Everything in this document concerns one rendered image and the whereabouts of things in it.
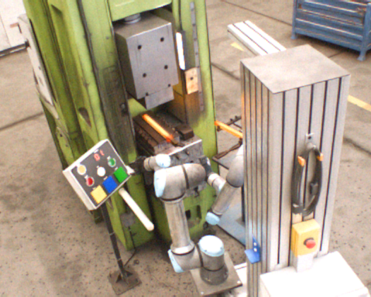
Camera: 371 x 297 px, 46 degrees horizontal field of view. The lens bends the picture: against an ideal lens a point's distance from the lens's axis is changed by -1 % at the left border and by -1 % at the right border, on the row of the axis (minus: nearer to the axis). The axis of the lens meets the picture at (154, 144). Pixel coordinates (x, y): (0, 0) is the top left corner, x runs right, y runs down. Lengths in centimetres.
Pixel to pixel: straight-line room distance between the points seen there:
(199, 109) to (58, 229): 167
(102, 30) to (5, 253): 218
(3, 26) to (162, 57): 539
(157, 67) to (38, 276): 193
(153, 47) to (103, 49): 30
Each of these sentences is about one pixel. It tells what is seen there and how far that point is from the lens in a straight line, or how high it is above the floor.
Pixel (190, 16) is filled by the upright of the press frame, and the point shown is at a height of 171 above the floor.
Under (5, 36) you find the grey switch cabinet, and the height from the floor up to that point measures 31.
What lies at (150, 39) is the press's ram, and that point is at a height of 171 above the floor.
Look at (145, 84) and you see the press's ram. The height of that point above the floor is 144.
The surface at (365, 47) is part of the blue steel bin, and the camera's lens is 614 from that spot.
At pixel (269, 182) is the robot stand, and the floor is 168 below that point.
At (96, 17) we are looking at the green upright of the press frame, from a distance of 259.
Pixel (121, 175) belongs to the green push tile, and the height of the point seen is 101.
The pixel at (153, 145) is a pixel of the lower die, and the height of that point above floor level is 98.
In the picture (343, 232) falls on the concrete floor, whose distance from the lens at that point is 371.
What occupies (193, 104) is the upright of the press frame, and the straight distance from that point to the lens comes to 314.
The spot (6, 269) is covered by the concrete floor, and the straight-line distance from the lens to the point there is 387.
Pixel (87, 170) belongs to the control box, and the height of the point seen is 114.
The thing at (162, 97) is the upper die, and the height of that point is 131.
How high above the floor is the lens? 268
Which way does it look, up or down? 35 degrees down
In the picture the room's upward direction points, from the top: 10 degrees counter-clockwise
